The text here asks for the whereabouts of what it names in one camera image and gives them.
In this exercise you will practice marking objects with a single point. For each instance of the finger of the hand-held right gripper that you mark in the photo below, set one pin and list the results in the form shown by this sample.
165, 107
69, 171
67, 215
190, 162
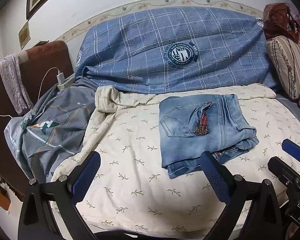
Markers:
282, 168
293, 150

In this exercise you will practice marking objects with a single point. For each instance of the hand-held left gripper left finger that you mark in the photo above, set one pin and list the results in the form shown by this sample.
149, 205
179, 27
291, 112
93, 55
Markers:
86, 177

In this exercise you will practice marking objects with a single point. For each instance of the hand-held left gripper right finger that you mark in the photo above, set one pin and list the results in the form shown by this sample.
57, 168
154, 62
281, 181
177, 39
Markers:
215, 177

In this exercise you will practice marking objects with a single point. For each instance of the blue denim pants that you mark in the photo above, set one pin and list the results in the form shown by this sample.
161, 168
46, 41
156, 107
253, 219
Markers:
190, 130

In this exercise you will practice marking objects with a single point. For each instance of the blue-grey bed sheet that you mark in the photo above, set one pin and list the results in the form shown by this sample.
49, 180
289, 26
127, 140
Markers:
293, 112

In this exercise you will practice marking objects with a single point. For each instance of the cream leaf-print blanket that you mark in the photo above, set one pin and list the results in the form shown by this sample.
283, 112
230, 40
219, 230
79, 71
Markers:
130, 160

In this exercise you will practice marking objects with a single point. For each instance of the grey printed quilt cover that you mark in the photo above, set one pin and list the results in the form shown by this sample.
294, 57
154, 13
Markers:
52, 130

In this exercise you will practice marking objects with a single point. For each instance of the striped beige pillow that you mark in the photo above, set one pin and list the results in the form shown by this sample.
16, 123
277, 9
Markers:
287, 65

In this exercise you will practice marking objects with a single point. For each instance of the white power strip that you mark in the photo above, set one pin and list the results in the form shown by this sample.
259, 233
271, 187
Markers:
66, 82

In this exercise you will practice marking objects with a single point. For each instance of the white charger plug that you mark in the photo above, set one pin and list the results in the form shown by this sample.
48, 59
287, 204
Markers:
60, 78

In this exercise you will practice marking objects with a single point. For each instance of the pale purple cloth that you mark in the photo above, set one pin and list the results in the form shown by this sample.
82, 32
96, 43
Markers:
11, 80

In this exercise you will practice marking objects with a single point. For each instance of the brown headboard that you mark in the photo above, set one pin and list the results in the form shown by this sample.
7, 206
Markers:
40, 60

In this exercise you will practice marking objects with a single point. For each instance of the reddish brown cloth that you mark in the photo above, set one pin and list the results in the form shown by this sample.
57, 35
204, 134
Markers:
277, 20

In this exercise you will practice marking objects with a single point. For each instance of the small wall picture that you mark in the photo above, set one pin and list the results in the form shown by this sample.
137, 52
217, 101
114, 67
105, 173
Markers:
24, 35

